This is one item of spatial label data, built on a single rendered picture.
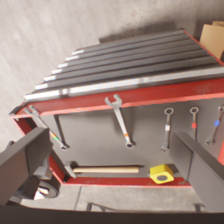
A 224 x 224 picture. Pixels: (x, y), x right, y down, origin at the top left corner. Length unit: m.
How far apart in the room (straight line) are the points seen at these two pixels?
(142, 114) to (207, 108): 0.19
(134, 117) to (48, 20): 1.16
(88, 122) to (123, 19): 0.93
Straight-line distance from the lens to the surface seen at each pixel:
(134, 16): 1.30
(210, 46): 1.23
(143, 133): 0.56
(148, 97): 0.44
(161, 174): 0.69
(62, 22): 1.43
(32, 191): 0.46
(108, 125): 0.54
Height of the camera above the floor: 1.29
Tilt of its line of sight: 51 degrees down
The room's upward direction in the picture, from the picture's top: 167 degrees counter-clockwise
